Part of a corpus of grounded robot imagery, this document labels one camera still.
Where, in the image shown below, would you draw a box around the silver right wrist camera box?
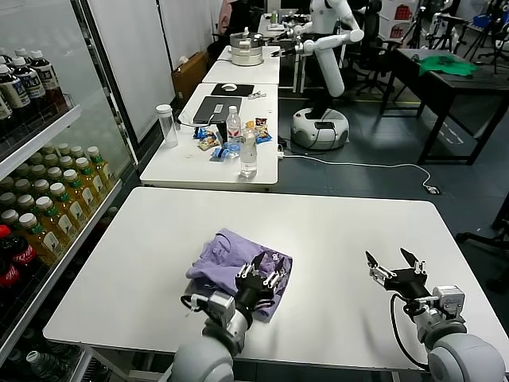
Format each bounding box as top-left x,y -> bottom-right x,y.
431,284 -> 466,319

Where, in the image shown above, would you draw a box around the black mouse pad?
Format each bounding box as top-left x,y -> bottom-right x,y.
210,83 -> 255,97

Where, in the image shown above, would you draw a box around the large white desk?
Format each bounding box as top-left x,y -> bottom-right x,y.
139,82 -> 280,188

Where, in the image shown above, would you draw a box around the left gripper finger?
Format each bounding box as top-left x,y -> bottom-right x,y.
262,258 -> 293,288
237,251 -> 266,282

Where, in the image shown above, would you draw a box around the green cloth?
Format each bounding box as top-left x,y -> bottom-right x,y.
419,54 -> 478,79

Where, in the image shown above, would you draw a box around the cluttered white desk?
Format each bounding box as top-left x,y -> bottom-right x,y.
258,11 -> 315,39

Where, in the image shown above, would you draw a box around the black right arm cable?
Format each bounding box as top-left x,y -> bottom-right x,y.
389,294 -> 430,369

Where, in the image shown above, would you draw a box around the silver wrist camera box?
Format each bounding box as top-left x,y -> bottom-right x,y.
431,284 -> 466,319
190,290 -> 236,319

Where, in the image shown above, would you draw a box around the black laptop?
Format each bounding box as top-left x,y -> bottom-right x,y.
192,95 -> 243,125

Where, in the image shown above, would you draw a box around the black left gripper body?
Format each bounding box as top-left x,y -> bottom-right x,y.
234,272 -> 276,307

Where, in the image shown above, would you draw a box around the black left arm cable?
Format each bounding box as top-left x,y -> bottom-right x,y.
181,294 -> 208,316

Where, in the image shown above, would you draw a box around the metal steamer pot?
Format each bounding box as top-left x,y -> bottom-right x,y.
229,27 -> 264,68

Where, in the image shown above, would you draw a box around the small white desk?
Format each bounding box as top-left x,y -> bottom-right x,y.
201,45 -> 282,86

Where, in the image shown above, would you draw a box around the brown cardboard box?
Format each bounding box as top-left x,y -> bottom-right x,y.
171,51 -> 210,100

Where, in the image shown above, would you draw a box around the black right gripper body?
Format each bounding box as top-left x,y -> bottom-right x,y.
383,267 -> 431,299

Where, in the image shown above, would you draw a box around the blue plastic bin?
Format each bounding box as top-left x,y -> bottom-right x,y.
468,14 -> 506,31

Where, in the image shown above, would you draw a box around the black table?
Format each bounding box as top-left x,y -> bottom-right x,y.
391,47 -> 509,166

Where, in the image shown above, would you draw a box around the clear plastic water bottle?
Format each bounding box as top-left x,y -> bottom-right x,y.
239,127 -> 258,179

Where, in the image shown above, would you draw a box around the white humanoid robot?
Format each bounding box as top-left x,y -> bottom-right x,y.
272,0 -> 365,151

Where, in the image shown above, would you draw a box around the clear bottle white cap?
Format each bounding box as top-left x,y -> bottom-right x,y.
25,349 -> 60,382

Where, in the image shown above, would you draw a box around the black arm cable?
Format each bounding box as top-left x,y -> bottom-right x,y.
389,294 -> 430,369
181,294 -> 208,316

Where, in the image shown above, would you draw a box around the purple T-shirt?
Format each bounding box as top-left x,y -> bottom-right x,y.
185,228 -> 294,323

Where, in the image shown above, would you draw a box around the black office chair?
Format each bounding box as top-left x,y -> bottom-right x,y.
349,0 -> 394,96

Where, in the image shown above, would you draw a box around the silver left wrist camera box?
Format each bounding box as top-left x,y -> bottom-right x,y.
190,290 -> 236,319

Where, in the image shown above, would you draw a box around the cola bottle red cap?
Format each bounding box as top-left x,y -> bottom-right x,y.
0,256 -> 21,288
0,224 -> 39,279

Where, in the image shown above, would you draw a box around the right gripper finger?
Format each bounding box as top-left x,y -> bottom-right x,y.
399,248 -> 428,276
364,250 -> 393,284

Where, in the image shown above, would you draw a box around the clear cylinder white lid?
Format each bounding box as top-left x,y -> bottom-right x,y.
156,104 -> 179,149

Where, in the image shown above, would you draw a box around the glass door beverage cabinet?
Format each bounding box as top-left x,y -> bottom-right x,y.
0,0 -> 140,382

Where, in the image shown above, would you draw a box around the black camera tripod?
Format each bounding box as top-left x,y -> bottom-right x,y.
468,0 -> 509,75

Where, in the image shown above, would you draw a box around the white partition panel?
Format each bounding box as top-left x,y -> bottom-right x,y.
87,0 -> 176,144

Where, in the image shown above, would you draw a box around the white floor cable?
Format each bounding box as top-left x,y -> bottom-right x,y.
284,153 -> 441,196

